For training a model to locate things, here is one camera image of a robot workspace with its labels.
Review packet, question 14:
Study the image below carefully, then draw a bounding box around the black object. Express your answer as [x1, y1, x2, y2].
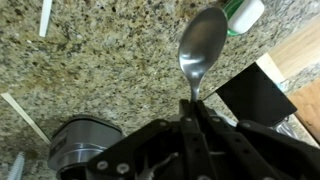
[215, 62, 298, 127]

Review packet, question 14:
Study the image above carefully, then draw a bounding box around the metal spoon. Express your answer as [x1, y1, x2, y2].
[178, 6, 229, 103]

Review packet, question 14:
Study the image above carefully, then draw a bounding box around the metal threaded bolt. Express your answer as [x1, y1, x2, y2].
[5, 151, 27, 180]

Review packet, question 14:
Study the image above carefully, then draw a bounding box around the white plastic spoon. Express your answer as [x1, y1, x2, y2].
[38, 0, 54, 38]

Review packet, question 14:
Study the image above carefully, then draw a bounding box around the grey round container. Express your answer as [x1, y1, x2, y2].
[47, 114, 125, 180]

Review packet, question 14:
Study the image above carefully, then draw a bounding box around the green bottle with white cap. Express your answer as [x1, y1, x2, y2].
[222, 0, 266, 37]

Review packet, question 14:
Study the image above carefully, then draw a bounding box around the wooden cutting board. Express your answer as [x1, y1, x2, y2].
[255, 15, 320, 143]

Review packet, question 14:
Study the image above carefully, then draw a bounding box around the thin white stick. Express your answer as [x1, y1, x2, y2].
[0, 92, 52, 145]

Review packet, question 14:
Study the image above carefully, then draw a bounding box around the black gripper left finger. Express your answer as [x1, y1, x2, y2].
[85, 99, 203, 180]

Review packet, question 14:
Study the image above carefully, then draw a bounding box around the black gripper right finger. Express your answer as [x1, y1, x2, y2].
[195, 99, 320, 180]

